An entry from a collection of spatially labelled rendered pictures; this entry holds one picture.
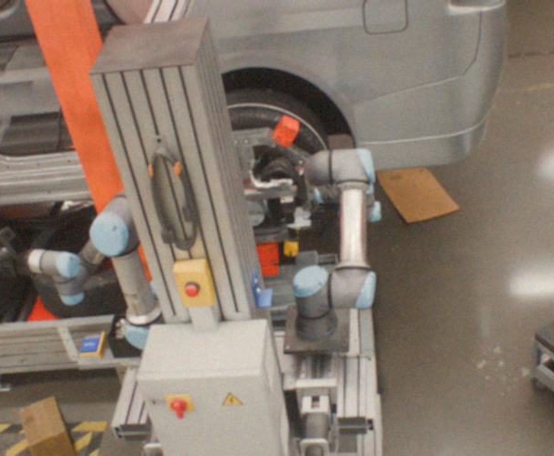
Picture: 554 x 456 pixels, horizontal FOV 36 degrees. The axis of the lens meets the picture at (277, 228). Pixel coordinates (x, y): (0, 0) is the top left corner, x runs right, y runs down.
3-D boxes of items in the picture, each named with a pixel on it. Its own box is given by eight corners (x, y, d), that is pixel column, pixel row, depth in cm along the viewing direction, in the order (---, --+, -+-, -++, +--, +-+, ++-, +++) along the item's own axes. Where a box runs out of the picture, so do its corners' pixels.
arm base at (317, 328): (339, 340, 284) (335, 319, 278) (293, 343, 286) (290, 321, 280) (339, 309, 296) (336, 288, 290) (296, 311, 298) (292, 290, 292)
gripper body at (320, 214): (309, 201, 334) (339, 198, 333) (310, 218, 339) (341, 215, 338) (308, 213, 328) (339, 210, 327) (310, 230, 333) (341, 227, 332)
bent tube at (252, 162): (291, 162, 344) (288, 140, 337) (290, 190, 329) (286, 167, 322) (248, 166, 346) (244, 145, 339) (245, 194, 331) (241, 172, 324)
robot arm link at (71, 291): (94, 285, 287) (85, 261, 280) (78, 308, 279) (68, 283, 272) (74, 282, 290) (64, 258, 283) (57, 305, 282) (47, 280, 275)
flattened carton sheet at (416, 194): (419, 160, 504) (418, 155, 502) (460, 210, 461) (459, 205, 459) (371, 173, 500) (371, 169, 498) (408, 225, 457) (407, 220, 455)
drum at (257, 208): (271, 195, 362) (266, 168, 353) (268, 226, 345) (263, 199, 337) (238, 199, 364) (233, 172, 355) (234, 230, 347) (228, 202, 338)
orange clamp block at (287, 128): (289, 137, 345) (299, 121, 340) (288, 148, 339) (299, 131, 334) (273, 131, 343) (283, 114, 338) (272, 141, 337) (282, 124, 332)
